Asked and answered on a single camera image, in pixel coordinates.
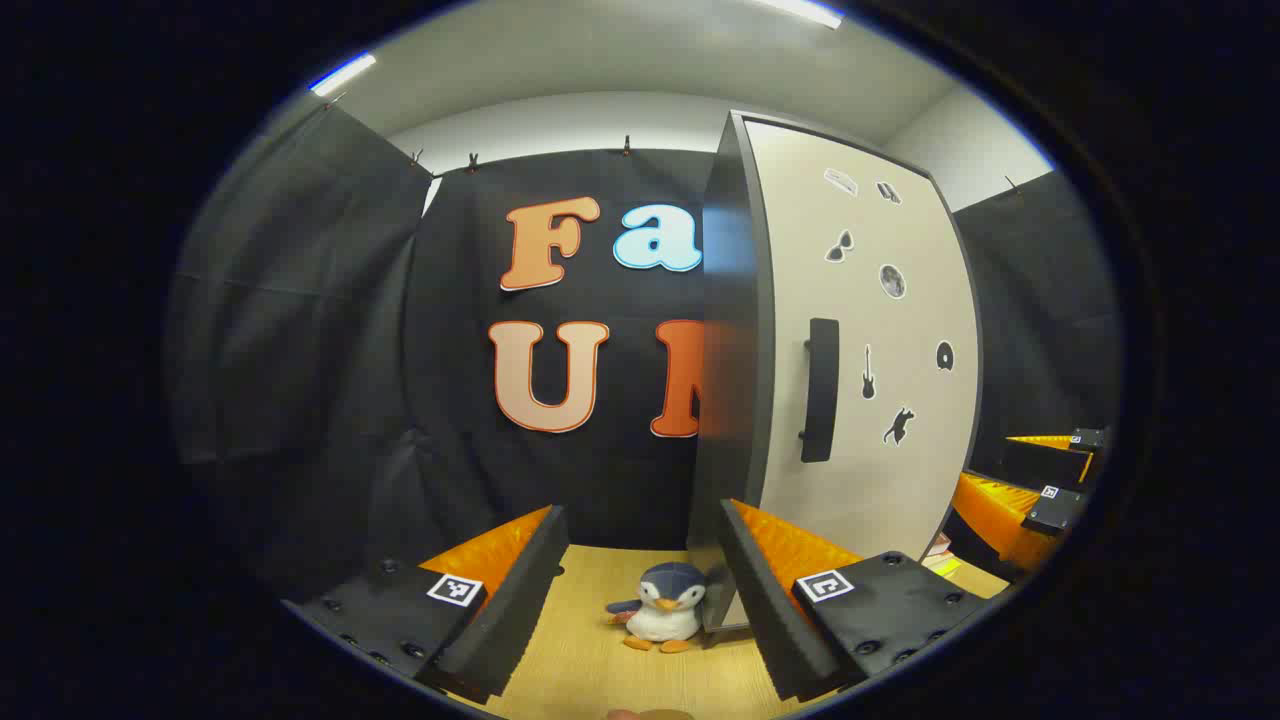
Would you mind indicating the ceiling light panel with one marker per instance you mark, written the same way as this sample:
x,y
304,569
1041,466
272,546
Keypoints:
x,y
343,74
805,10

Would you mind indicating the dark grey cabinet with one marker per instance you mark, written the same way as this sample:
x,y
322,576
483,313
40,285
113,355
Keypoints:
x,y
735,300

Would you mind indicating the black backdrop cloth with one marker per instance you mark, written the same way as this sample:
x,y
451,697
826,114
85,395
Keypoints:
x,y
300,350

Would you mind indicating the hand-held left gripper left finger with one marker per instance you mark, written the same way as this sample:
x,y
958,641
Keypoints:
x,y
525,590

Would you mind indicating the yellow book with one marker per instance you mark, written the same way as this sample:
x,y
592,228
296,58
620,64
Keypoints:
x,y
945,567

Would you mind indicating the penguin plush toy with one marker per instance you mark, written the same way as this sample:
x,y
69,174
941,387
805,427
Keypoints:
x,y
665,605

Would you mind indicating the brown cover book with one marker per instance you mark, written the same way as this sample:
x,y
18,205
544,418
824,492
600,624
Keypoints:
x,y
937,546

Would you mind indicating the beige cabinet door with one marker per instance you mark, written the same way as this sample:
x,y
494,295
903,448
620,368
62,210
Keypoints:
x,y
900,480

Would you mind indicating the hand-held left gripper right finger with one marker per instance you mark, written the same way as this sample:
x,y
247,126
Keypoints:
x,y
765,610

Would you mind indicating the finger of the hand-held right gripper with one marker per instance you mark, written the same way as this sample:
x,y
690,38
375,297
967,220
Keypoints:
x,y
1052,512
1040,462

